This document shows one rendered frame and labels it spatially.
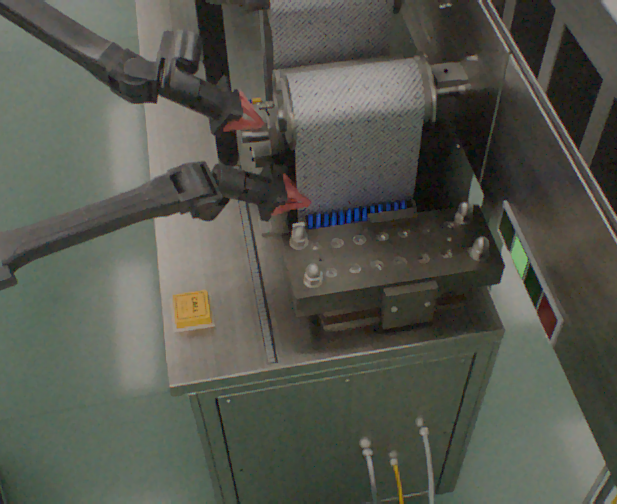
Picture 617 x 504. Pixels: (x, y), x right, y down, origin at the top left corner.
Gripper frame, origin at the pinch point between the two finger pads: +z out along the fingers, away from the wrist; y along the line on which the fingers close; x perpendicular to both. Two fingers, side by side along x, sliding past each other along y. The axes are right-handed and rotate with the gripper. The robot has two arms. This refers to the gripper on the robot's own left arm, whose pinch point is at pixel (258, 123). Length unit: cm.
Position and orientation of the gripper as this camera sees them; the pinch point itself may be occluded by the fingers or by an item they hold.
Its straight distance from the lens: 148.2
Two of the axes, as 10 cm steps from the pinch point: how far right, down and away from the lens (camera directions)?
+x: 6.1, -5.9, -5.3
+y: 2.0, 7.6, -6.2
